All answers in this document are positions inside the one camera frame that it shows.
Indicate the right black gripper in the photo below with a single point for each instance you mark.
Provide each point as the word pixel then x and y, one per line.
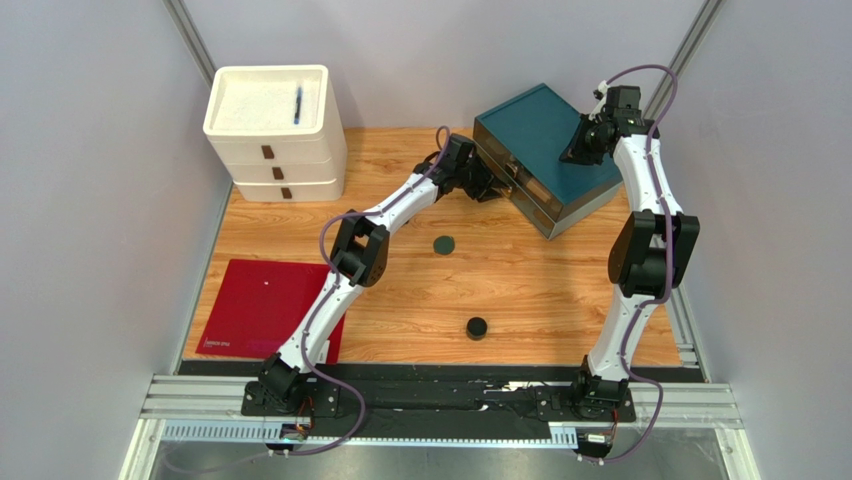
pixel 579 146

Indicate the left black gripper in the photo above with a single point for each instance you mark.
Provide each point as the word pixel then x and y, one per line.
pixel 485 191

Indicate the teal drawer organizer box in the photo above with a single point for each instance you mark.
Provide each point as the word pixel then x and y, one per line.
pixel 536 126

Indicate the black round jar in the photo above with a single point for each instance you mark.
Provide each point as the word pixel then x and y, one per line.
pixel 476 328

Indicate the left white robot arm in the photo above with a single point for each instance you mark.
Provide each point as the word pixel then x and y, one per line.
pixel 357 260

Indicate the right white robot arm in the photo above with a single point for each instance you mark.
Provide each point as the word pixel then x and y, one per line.
pixel 648 258

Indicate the blue pen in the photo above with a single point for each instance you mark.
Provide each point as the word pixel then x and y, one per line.
pixel 298 105

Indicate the white three-drawer organizer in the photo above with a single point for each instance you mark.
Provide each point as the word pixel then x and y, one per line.
pixel 249 123

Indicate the red mat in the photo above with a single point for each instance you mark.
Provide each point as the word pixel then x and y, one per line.
pixel 259 306

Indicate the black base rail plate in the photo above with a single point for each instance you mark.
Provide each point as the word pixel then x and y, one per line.
pixel 423 401

